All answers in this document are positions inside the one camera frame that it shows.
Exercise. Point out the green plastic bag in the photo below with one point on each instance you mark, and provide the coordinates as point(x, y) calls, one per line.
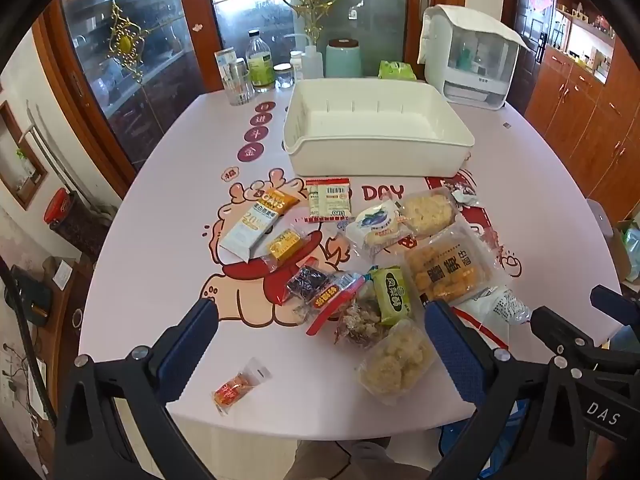
point(632, 250)

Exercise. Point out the mixed nut snack packet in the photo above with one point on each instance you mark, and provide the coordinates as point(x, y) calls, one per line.
point(360, 325)

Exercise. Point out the red lidded bin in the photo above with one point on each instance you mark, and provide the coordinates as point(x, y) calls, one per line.
point(67, 210)

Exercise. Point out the wooden cabinet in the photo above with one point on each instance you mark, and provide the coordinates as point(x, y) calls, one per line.
point(585, 110)

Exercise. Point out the grey chair back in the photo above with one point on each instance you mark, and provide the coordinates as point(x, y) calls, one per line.
point(600, 217)

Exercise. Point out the teal canister with brown lid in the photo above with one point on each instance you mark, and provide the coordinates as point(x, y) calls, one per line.
point(344, 60)

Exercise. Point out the clear rice cracker packet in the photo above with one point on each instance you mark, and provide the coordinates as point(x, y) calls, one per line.
point(427, 212)

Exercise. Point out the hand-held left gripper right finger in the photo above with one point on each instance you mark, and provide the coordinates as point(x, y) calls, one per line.
point(452, 350)

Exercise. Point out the large yellow fried snack bag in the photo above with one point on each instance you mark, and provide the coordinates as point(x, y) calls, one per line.
point(445, 267)

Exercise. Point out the white orange bar packet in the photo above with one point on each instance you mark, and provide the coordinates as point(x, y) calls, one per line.
point(250, 225)

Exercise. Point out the white carton box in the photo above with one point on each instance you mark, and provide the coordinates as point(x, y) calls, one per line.
point(224, 62)

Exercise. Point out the dark red-edged snack packet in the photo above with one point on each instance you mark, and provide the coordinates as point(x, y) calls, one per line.
point(312, 285)

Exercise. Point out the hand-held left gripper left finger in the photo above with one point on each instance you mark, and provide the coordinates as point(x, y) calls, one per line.
point(192, 345)

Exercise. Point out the blue white bun packet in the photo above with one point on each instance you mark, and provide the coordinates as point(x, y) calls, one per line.
point(372, 227)

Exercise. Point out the white crinkled snack packet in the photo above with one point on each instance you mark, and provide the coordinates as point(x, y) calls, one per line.
point(495, 307)

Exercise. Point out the small gold door ornament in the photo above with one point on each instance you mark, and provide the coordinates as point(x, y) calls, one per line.
point(124, 42)

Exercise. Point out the small yellow snack packet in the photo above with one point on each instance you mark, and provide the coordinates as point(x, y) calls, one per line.
point(284, 245)

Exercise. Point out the small glass jar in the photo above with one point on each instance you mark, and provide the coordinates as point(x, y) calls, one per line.
point(283, 77)

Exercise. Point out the white countertop appliance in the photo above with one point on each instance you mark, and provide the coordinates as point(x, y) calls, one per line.
point(475, 80)

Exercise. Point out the metal tin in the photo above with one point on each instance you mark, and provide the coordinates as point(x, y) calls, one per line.
point(239, 67)

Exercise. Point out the red-edged cracker packet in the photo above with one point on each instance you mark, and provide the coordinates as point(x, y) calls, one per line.
point(330, 200)

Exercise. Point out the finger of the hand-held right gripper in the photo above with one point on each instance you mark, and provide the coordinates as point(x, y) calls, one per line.
point(617, 302)
point(565, 335)

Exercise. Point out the glass tumbler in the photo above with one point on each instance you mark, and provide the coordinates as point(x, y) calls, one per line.
point(242, 92)

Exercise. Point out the clear squeeze bottle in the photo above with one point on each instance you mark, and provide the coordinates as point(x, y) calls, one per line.
point(310, 65)

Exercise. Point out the white towel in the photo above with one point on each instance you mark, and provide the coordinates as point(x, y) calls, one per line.
point(480, 22)

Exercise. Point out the glass bottle with green label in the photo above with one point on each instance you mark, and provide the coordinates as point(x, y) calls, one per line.
point(260, 67)

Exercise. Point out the green tissue pack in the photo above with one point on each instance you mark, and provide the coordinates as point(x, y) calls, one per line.
point(396, 70)

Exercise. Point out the white plastic bin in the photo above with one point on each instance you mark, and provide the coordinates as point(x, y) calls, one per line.
point(380, 157)

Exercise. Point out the small orange candy packet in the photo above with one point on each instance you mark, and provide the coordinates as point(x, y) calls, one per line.
point(235, 387)

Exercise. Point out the clear rice cake packet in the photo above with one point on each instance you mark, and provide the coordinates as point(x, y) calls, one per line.
point(397, 365)

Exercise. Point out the white pill bottle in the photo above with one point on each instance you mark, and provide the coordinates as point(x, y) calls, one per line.
point(296, 65)

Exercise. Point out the green snack packet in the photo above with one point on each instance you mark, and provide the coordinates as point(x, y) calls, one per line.
point(392, 295)

